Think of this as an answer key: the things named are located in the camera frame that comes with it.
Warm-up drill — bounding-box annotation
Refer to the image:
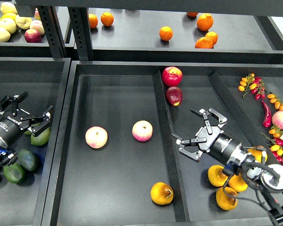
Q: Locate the pink apple centre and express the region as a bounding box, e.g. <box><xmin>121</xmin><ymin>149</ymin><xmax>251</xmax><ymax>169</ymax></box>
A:
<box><xmin>132</xmin><ymin>120</ymin><xmax>153</xmax><ymax>142</ymax></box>

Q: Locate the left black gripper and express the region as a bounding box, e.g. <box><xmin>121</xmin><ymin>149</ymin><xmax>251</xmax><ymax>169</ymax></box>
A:
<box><xmin>0</xmin><ymin>91</ymin><xmax>54</xmax><ymax>148</ymax></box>

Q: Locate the black centre tray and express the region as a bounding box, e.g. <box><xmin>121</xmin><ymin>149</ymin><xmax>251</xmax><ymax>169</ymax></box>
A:
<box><xmin>42</xmin><ymin>61</ymin><xmax>283</xmax><ymax>226</ymax></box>

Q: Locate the black tray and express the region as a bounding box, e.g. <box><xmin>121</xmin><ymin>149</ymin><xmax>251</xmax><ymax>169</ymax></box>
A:
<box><xmin>0</xmin><ymin>57</ymin><xmax>70</xmax><ymax>226</ymax></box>
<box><xmin>42</xmin><ymin>61</ymin><xmax>283</xmax><ymax>226</ymax></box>

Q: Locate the orange cherry tomato bunch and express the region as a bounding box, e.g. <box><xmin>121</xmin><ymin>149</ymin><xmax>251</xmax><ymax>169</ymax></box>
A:
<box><xmin>267</xmin><ymin>93</ymin><xmax>283</xmax><ymax>111</ymax></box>

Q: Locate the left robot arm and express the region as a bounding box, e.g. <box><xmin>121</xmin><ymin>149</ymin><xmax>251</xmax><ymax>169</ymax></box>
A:
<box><xmin>0</xmin><ymin>92</ymin><xmax>53</xmax><ymax>166</ymax></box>

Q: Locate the dark green avocado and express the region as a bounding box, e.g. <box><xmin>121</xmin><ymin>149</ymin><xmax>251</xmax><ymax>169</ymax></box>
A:
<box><xmin>17</xmin><ymin>149</ymin><xmax>39</xmax><ymax>172</ymax></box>

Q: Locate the black tray divider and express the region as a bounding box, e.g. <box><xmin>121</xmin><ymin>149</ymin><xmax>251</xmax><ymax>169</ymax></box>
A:
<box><xmin>152</xmin><ymin>71</ymin><xmax>190</xmax><ymax>222</ymax></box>
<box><xmin>209</xmin><ymin>72</ymin><xmax>283</xmax><ymax>193</ymax></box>

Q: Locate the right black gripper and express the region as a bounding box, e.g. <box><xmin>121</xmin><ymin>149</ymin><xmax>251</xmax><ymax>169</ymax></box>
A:
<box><xmin>171</xmin><ymin>107</ymin><xmax>243</xmax><ymax>165</ymax></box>

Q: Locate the peach on shelf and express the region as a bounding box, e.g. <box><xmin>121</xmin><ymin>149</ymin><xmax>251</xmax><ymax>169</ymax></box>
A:
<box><xmin>30</xmin><ymin>20</ymin><xmax>45</xmax><ymax>36</ymax></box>

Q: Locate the pink apple left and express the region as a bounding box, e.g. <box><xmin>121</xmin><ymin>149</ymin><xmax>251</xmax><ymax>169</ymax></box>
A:
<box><xmin>85</xmin><ymin>126</ymin><xmax>108</xmax><ymax>149</ymax></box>

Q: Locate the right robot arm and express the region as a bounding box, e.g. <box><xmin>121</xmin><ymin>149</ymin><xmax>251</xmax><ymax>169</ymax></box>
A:
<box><xmin>172</xmin><ymin>108</ymin><xmax>283</xmax><ymax>226</ymax></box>

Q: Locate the red chili pepper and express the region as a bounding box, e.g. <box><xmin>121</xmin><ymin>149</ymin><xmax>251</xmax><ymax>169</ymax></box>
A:
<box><xmin>261</xmin><ymin>101</ymin><xmax>272</xmax><ymax>128</ymax></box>

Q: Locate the dark red apple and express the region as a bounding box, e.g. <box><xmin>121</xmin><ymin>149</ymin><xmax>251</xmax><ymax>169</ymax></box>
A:
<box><xmin>166</xmin><ymin>87</ymin><xmax>183</xmax><ymax>106</ymax></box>

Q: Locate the mixed cherry tomato bunch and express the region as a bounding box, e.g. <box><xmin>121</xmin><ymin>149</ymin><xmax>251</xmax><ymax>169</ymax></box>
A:
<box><xmin>261</xmin><ymin>126</ymin><xmax>283</xmax><ymax>165</ymax></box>

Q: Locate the black left tray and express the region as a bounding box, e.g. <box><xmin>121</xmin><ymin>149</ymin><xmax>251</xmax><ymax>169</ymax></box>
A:
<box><xmin>0</xmin><ymin>57</ymin><xmax>70</xmax><ymax>226</ymax></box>

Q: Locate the red apple on shelf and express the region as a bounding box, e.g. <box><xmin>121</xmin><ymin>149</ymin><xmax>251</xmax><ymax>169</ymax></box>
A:
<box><xmin>24</xmin><ymin>29</ymin><xmax>42</xmax><ymax>43</ymax></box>

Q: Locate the bright red apple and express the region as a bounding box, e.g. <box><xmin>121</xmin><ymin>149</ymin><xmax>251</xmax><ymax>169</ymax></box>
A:
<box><xmin>162</xmin><ymin>66</ymin><xmax>183</xmax><ymax>87</ymax></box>

